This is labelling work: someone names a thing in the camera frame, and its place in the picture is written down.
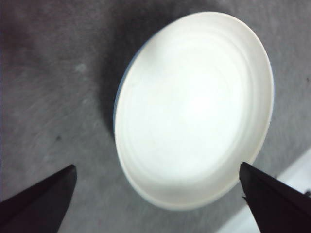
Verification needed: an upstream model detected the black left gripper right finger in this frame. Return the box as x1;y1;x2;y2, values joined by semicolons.
240;162;311;233

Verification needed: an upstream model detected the white round plate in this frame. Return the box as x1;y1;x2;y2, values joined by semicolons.
114;11;274;211

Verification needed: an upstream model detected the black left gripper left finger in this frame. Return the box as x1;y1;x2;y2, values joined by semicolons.
0;164;78;233

